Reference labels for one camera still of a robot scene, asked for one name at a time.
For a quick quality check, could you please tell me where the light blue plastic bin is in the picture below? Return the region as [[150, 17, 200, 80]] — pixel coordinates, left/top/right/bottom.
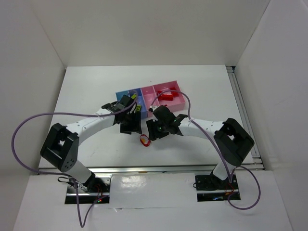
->
[[116, 91, 132, 107]]

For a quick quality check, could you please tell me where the red stepped lego brick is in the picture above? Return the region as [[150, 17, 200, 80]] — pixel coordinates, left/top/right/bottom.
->
[[159, 94, 173, 101]]

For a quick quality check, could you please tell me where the small pink plastic bin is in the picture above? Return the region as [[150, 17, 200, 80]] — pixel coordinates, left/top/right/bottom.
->
[[141, 85, 157, 118]]

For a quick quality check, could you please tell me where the aluminium rail front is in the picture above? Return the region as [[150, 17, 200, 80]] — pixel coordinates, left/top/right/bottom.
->
[[38, 164, 264, 176]]

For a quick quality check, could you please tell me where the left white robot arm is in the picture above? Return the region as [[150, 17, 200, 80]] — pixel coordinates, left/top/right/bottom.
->
[[40, 90, 142, 192]]

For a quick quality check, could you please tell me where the dark blue plastic bin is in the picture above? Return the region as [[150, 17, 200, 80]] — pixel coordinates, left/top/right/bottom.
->
[[128, 88, 147, 119]]

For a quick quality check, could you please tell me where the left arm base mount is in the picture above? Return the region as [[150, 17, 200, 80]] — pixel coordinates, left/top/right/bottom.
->
[[57, 175, 111, 205]]

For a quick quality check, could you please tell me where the aluminium rail right side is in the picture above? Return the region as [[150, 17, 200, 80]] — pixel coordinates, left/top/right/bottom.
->
[[226, 66, 263, 165]]

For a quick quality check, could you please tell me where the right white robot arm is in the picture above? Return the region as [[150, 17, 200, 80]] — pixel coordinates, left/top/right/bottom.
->
[[146, 105, 255, 182]]

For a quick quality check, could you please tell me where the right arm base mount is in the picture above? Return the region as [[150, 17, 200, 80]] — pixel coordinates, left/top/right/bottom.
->
[[192, 171, 241, 202]]

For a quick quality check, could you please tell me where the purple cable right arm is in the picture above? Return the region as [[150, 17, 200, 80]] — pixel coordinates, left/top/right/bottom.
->
[[149, 91, 262, 210]]

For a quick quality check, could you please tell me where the red flower printed lego piece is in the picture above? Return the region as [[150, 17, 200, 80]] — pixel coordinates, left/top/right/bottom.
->
[[140, 134, 151, 147]]

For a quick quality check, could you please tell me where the aluminium rail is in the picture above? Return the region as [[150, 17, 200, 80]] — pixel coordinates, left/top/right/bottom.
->
[[226, 66, 263, 165], [38, 164, 264, 176]]

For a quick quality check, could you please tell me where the large pink plastic bin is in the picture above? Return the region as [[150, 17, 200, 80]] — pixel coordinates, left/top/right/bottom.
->
[[154, 80, 185, 112]]

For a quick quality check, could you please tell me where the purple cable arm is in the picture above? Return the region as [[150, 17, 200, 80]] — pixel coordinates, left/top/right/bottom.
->
[[11, 89, 139, 228], [149, 91, 262, 210]]

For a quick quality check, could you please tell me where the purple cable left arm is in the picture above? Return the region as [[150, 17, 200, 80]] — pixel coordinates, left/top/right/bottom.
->
[[11, 89, 139, 228]]

